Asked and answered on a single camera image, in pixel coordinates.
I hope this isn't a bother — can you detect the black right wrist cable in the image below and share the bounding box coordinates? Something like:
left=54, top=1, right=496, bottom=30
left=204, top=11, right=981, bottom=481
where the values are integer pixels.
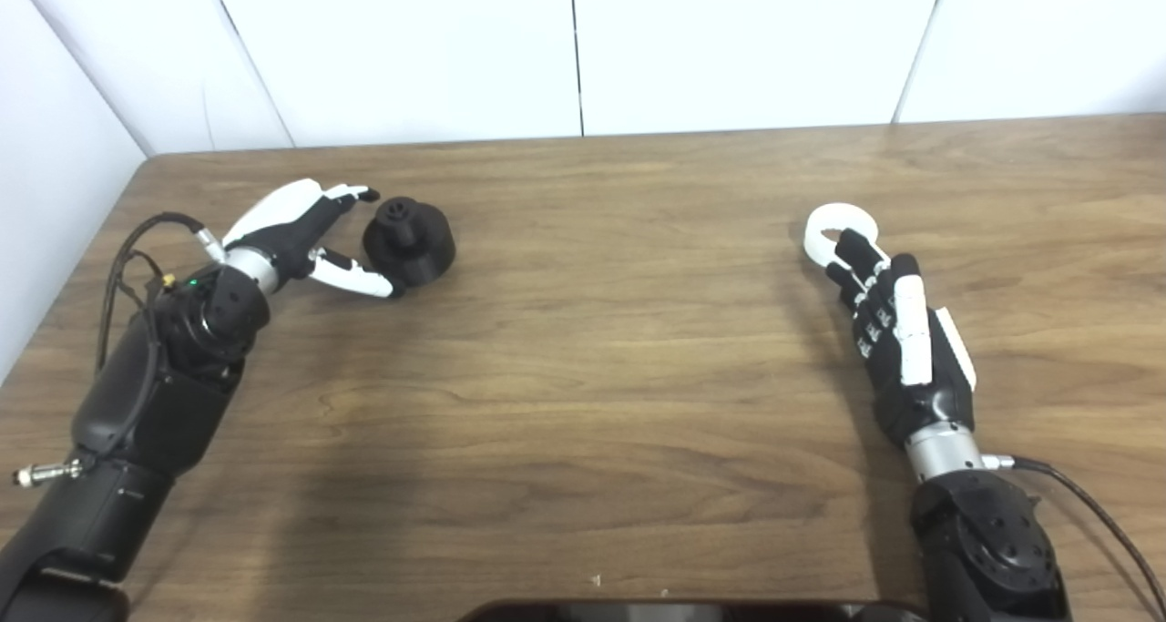
left=982, top=454, right=1166, bottom=596

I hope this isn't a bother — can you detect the thin wire with yellow tag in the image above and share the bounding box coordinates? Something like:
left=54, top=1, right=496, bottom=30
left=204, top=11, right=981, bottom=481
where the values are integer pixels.
left=109, top=249, right=179, bottom=309

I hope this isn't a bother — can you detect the round black plastic part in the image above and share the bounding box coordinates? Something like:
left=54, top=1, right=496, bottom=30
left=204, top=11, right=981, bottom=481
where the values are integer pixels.
left=362, top=197, right=456, bottom=288

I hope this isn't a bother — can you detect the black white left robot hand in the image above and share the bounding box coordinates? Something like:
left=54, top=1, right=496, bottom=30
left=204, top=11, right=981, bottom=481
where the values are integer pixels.
left=221, top=178, right=407, bottom=300

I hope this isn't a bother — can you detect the white plastic ring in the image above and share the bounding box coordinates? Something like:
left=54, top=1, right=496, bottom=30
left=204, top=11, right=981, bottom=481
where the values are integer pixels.
left=803, top=203, right=881, bottom=268

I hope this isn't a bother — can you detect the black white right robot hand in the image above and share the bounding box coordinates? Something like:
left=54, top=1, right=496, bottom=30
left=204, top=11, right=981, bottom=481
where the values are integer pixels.
left=824, top=228, right=978, bottom=448

